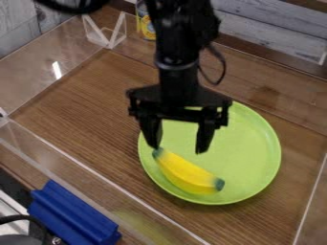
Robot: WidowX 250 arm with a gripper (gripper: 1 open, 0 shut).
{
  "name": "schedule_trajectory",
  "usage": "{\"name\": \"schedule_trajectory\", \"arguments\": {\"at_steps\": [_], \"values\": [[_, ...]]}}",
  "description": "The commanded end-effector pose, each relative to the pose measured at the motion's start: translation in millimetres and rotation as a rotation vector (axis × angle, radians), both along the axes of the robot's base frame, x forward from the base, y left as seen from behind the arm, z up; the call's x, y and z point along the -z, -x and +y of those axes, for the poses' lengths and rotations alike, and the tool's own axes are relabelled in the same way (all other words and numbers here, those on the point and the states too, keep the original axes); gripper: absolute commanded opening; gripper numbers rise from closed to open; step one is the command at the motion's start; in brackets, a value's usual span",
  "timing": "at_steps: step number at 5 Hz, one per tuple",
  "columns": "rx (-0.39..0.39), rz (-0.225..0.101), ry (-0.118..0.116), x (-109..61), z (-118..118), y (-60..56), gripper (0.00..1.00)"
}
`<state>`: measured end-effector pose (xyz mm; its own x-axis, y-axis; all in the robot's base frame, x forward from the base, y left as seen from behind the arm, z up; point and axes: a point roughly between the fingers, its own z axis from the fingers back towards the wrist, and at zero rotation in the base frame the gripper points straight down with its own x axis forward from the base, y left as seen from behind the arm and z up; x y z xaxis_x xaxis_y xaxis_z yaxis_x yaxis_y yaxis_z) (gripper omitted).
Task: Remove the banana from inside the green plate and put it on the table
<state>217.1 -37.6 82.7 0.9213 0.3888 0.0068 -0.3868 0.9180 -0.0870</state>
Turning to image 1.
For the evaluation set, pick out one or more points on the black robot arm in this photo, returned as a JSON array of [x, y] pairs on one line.
[[186, 27]]

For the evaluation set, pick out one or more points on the blue plastic clamp block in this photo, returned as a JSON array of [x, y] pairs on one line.
[[71, 218]]

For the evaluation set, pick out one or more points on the yellow toy banana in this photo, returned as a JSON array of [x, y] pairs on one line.
[[185, 174]]

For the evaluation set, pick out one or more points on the yellow labelled tin can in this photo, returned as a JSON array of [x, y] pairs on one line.
[[145, 27]]

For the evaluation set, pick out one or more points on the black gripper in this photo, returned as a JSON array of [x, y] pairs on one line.
[[179, 99]]

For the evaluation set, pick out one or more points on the clear acrylic enclosure wall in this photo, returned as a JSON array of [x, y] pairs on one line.
[[143, 225]]

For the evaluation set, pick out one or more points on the green round plate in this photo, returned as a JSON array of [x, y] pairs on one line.
[[245, 156]]

